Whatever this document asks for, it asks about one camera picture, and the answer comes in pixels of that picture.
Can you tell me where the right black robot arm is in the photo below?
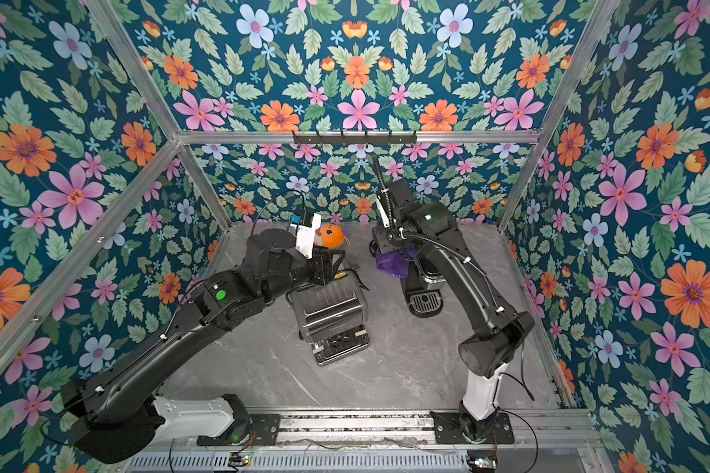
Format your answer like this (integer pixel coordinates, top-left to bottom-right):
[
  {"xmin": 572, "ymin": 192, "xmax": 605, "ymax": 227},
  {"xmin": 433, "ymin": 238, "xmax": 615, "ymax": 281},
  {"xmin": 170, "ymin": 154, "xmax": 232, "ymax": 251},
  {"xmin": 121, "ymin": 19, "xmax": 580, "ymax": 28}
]
[{"xmin": 372, "ymin": 179, "xmax": 534, "ymax": 443}]

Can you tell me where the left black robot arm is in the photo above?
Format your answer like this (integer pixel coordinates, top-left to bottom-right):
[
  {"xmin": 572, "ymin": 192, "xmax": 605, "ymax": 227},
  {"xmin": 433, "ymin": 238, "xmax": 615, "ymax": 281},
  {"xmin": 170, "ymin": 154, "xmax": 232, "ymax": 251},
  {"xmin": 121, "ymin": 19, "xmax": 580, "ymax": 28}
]
[{"xmin": 61, "ymin": 228, "xmax": 344, "ymax": 464}]

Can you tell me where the orange plush fish toy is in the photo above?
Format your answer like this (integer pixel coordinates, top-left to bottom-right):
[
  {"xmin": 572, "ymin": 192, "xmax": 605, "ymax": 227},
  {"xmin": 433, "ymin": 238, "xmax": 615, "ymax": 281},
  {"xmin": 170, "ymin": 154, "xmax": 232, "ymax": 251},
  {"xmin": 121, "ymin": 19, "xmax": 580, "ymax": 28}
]
[{"xmin": 314, "ymin": 223, "xmax": 347, "ymax": 250}]

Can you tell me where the aluminium front rail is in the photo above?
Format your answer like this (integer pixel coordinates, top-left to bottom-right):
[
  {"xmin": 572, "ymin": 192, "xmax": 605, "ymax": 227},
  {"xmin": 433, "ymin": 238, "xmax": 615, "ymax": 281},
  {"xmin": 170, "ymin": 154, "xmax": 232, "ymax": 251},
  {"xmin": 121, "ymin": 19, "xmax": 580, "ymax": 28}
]
[{"xmin": 114, "ymin": 407, "xmax": 605, "ymax": 453}]

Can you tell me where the purple cleaning cloth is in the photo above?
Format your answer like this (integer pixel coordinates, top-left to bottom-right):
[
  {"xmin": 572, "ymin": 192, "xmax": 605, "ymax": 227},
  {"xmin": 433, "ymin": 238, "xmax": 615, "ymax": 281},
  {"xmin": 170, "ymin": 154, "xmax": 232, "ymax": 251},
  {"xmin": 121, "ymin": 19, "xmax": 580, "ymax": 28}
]
[{"xmin": 375, "ymin": 248, "xmax": 419, "ymax": 279}]

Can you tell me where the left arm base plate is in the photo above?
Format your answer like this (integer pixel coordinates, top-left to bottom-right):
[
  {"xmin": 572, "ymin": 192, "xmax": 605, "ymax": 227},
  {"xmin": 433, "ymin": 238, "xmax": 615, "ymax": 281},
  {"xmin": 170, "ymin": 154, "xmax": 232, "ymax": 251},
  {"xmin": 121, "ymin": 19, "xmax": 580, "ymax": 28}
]
[{"xmin": 196, "ymin": 414, "xmax": 281, "ymax": 447}]

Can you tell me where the black hook rail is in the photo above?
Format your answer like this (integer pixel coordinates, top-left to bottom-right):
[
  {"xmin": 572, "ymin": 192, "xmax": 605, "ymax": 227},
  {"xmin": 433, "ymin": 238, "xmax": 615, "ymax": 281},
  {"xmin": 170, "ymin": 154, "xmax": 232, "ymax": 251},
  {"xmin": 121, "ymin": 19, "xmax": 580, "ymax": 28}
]
[{"xmin": 292, "ymin": 131, "xmax": 418, "ymax": 146}]

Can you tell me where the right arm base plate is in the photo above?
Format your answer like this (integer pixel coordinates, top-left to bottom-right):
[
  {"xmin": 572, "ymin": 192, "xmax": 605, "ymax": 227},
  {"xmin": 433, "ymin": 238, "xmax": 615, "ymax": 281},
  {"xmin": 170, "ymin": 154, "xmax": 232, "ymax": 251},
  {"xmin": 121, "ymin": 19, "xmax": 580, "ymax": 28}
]
[{"xmin": 429, "ymin": 410, "xmax": 515, "ymax": 445}]

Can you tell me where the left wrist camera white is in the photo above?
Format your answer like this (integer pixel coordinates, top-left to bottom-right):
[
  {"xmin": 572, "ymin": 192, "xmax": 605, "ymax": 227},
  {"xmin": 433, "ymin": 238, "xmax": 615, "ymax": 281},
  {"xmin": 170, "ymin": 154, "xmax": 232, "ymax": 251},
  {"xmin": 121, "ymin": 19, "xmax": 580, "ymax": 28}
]
[{"xmin": 292, "ymin": 210, "xmax": 321, "ymax": 259}]

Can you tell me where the espresso machine black cord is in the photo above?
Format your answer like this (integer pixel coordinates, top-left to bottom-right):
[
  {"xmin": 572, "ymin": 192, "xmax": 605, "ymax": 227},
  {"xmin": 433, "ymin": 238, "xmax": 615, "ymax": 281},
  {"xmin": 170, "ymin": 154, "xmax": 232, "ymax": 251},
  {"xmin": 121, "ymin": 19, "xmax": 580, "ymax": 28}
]
[{"xmin": 333, "ymin": 268, "xmax": 369, "ymax": 292}]

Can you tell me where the black capsule coffee machine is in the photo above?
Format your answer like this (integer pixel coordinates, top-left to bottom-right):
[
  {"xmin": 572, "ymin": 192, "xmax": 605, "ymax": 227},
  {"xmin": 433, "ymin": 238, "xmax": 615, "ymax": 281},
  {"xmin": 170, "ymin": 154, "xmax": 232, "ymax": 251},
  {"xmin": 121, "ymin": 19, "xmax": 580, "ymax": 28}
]
[{"xmin": 400, "ymin": 257, "xmax": 446, "ymax": 318}]

